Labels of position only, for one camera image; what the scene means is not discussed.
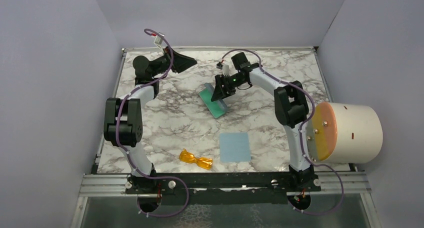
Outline white cylindrical drum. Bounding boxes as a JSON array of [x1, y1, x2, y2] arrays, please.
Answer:
[[306, 102, 383, 164]]

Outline purple cable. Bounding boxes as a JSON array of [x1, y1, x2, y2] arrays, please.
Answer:
[[220, 49, 345, 217], [114, 28, 190, 219]]

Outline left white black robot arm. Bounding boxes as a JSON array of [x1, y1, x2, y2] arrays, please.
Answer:
[[103, 47, 198, 194]]

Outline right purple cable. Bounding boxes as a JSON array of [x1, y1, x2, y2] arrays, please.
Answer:
[[220, 49, 345, 217]]

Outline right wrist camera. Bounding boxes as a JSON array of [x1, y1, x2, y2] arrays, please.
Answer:
[[216, 61, 230, 77]]

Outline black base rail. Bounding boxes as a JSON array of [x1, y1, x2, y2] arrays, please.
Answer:
[[125, 171, 321, 206]]

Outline orange sunglasses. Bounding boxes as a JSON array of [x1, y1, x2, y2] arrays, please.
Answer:
[[179, 149, 213, 170]]

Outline light blue cleaning cloth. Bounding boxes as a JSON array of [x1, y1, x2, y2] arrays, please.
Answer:
[[219, 132, 252, 163]]

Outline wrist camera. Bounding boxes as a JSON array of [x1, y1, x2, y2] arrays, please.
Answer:
[[216, 61, 230, 77], [151, 32, 164, 49]]

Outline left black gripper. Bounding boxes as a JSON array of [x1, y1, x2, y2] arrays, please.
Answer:
[[149, 45, 196, 78]]

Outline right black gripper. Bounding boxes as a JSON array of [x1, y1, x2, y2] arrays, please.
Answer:
[[211, 74, 246, 103]]

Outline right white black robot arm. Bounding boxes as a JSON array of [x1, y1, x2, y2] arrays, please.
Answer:
[[210, 49, 315, 192]]

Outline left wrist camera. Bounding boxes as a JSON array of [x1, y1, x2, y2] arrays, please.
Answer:
[[151, 32, 164, 49]]

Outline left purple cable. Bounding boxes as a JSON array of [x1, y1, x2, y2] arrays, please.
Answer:
[[114, 28, 190, 219]]

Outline aluminium frame rail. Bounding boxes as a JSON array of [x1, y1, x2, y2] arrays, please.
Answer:
[[79, 171, 372, 197]]

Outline grey green glasses case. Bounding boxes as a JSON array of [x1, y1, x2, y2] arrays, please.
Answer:
[[198, 82, 229, 120]]

